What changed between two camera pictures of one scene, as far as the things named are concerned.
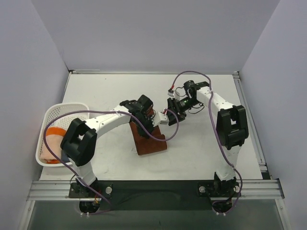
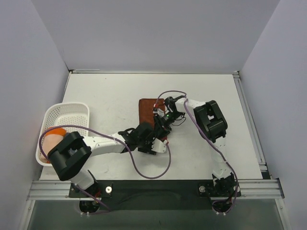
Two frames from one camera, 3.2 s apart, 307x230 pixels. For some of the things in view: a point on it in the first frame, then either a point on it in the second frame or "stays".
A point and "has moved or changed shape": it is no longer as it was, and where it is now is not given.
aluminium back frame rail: [150, 73] stays
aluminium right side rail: [247, 113] stays
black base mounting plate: [155, 196] stays
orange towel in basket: [55, 130] stays
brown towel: [146, 145] has moved or changed shape
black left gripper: [144, 127] -> [148, 140]
